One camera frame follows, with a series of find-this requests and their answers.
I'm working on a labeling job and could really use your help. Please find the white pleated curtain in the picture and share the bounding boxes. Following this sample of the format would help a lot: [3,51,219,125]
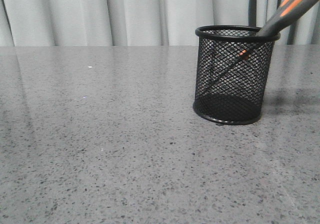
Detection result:
[0,0,320,47]

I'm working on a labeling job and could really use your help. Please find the grey orange handled scissors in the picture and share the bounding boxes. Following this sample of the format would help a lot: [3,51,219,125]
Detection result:
[256,0,319,37]

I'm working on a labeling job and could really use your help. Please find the black mesh pen holder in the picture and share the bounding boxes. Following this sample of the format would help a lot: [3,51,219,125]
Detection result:
[193,25,280,125]

